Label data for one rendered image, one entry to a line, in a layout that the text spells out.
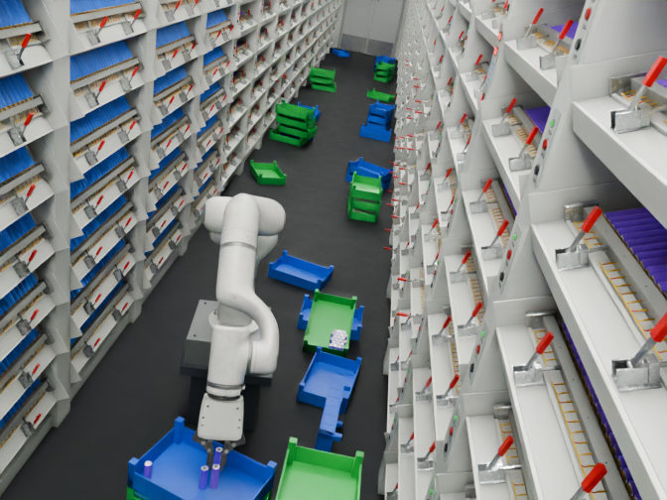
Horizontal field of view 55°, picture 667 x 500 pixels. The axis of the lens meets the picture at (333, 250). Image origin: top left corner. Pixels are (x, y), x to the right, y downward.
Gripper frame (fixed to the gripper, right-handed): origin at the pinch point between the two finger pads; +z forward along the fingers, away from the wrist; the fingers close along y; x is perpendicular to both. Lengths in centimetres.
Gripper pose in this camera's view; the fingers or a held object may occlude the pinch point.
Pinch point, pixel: (216, 459)
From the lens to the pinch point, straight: 159.9
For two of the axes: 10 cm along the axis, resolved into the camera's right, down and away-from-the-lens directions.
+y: -9.8, -1.1, -1.6
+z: -1.1, 9.9, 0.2
